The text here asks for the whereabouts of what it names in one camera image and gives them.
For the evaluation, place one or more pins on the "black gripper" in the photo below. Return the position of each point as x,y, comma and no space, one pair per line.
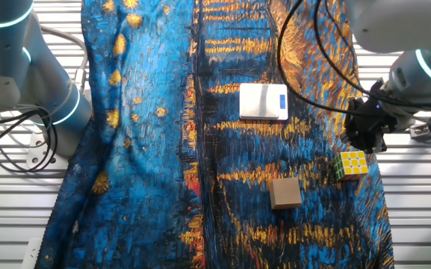
375,119

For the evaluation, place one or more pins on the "large wooden cube block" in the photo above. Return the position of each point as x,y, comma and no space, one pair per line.
285,192

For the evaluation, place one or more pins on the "silver digital scale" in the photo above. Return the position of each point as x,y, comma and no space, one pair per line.
258,101

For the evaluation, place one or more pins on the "Rubik's cube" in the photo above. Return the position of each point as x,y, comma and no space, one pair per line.
351,166

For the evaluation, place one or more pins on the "blue starry night painted cloth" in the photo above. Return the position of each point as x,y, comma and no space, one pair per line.
144,149

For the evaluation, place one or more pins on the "white plastic piece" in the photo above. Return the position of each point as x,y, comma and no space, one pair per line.
31,254

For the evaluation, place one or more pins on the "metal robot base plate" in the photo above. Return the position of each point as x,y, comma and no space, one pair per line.
37,155

